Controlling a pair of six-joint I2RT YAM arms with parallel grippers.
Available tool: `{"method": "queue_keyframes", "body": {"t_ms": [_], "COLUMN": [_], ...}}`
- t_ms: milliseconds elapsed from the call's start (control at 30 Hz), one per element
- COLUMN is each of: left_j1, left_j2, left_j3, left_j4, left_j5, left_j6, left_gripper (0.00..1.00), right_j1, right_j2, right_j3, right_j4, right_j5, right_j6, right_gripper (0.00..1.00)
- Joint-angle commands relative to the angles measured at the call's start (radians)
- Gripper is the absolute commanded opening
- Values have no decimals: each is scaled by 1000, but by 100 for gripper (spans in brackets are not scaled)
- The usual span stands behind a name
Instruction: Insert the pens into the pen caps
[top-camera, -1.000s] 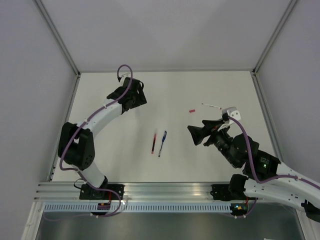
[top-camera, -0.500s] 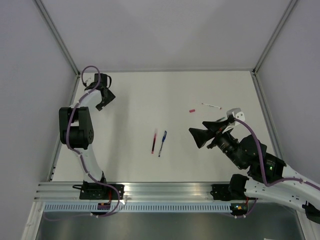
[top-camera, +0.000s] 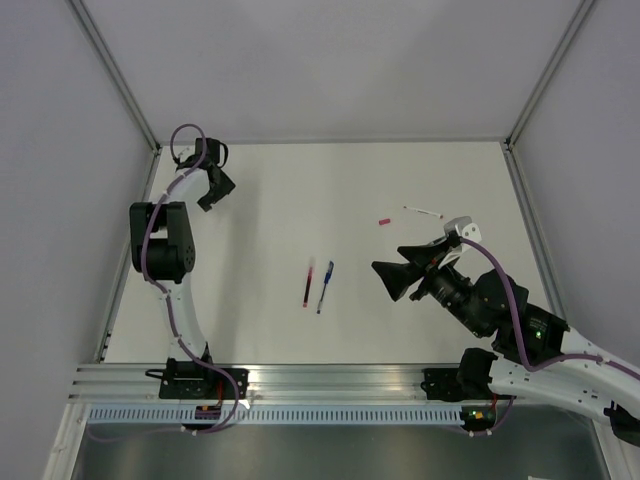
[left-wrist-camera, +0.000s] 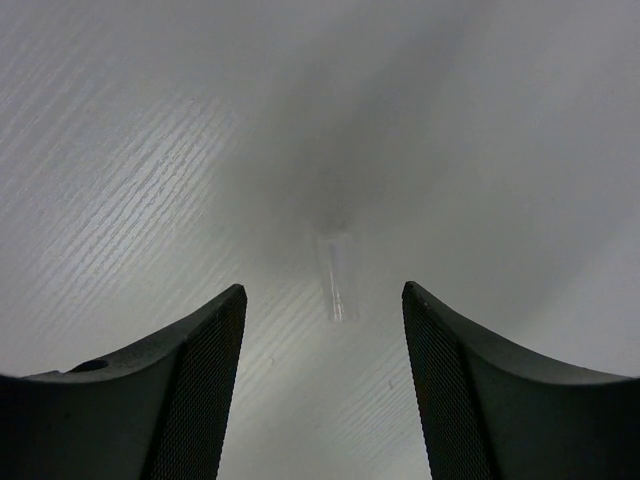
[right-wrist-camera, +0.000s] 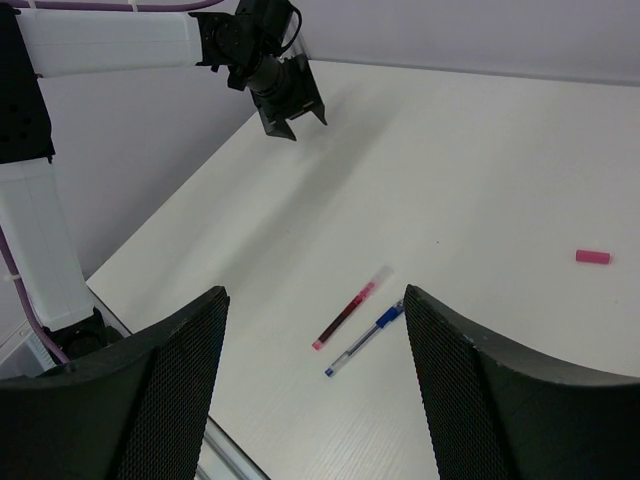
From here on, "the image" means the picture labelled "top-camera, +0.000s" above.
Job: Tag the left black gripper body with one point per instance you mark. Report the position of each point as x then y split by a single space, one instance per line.
217 193

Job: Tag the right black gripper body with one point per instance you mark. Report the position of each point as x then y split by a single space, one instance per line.
417 267

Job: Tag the blue gel pen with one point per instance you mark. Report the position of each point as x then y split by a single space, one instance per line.
326 280

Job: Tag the red gel pen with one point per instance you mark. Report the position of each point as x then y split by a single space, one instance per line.
308 282

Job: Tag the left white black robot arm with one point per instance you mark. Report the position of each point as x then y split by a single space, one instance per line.
163 248

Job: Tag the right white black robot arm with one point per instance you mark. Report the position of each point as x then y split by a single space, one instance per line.
534 353

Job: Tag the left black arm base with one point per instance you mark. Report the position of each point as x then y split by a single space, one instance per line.
185 380

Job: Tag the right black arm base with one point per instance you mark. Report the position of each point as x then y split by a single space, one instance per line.
452 385

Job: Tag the white red-tipped marker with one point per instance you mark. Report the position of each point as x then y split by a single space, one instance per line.
424 212

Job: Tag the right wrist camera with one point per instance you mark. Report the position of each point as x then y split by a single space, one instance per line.
456 231

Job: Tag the left aluminium frame post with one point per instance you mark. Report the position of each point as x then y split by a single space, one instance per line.
92 33

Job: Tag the aluminium frame post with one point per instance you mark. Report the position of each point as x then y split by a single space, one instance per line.
92 33
573 28

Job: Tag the aluminium mounting rail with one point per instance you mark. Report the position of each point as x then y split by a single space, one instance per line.
276 384

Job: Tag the white slotted cable duct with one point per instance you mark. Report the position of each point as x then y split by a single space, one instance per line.
277 415

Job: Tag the right aluminium frame post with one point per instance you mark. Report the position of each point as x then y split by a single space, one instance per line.
573 28

